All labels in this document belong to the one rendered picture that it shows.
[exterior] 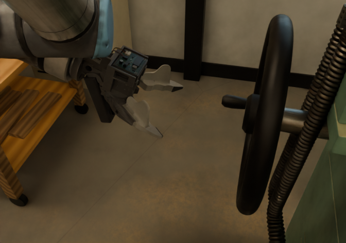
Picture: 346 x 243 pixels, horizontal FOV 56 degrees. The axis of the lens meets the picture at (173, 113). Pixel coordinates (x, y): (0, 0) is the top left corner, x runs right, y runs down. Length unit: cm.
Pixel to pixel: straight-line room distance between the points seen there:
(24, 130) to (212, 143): 83
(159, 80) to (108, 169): 87
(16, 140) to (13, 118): 12
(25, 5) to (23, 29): 13
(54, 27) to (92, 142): 122
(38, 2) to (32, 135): 112
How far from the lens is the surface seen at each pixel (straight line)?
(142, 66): 59
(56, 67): 61
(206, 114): 171
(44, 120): 151
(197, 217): 132
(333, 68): 43
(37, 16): 39
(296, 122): 49
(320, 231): 78
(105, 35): 46
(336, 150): 43
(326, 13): 181
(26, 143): 143
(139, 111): 57
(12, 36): 50
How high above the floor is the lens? 113
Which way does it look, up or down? 42 degrees down
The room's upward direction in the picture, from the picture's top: straight up
